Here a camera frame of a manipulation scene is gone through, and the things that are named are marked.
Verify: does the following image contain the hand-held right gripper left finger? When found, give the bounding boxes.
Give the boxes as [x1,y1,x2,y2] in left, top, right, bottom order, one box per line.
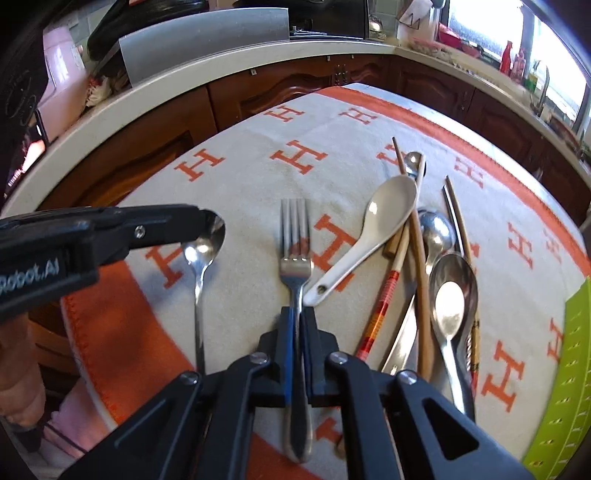
[60,307,298,480]

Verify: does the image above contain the pink bottle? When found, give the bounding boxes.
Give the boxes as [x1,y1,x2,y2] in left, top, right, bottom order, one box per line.
[512,46,528,83]

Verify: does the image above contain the cream chopstick with red bands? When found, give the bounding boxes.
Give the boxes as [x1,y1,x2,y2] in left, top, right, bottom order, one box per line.
[355,154,426,361]

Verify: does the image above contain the white patterned board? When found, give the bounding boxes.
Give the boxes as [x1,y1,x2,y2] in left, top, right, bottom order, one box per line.
[396,0,439,42]

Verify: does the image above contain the person's pink clothing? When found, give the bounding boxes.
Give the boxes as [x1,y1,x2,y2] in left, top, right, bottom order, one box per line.
[41,378,121,467]

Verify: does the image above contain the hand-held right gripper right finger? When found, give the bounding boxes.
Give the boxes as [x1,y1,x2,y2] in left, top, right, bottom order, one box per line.
[300,305,536,480]

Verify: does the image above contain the white ceramic spoon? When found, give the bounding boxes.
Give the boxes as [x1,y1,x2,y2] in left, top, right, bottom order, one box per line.
[302,174,419,306]

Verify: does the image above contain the white kitchen countertop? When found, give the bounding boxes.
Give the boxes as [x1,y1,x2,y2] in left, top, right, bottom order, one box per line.
[0,34,591,217]

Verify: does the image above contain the steel splash guard panel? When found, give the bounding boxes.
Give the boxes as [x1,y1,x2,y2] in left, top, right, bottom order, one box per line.
[117,7,291,88]

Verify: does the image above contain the thin dark metal chopstick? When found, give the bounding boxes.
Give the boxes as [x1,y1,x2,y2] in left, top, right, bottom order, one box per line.
[442,185,465,254]

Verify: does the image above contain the brown wooden chopstick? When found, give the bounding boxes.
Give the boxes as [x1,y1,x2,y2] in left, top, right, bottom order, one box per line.
[392,137,435,377]

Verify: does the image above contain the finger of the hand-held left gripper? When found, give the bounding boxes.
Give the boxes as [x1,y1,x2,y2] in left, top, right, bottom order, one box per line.
[90,203,218,267]

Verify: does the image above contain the orange and cream printed blanket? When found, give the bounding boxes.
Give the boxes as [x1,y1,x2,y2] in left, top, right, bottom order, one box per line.
[60,85,591,480]

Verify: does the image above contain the metal fork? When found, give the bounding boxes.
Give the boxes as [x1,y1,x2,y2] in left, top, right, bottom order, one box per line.
[279,198,315,463]

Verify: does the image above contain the green plastic utensil tray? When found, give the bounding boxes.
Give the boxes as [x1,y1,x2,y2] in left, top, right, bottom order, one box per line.
[522,276,591,474]

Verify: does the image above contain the thin patterned chopstick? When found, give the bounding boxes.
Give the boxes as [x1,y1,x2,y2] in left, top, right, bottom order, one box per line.
[444,175,481,388]

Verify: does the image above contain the pink plastic basin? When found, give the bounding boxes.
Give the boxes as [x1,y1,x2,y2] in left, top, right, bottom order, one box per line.
[438,23,481,56]

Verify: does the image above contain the steel kitchen faucet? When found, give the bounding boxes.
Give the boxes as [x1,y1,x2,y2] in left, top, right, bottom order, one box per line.
[531,65,555,118]

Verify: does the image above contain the pink kitchen appliance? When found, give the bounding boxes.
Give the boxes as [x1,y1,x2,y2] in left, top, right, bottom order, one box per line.
[37,25,88,139]

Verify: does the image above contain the dark wooden base cabinets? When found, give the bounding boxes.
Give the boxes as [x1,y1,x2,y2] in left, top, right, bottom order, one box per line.
[28,53,589,370]

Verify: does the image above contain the person's left forearm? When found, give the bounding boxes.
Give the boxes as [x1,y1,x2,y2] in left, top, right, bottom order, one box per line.
[0,318,47,430]

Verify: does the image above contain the kitchen window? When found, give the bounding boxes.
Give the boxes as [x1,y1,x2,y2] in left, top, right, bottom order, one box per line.
[445,0,589,123]

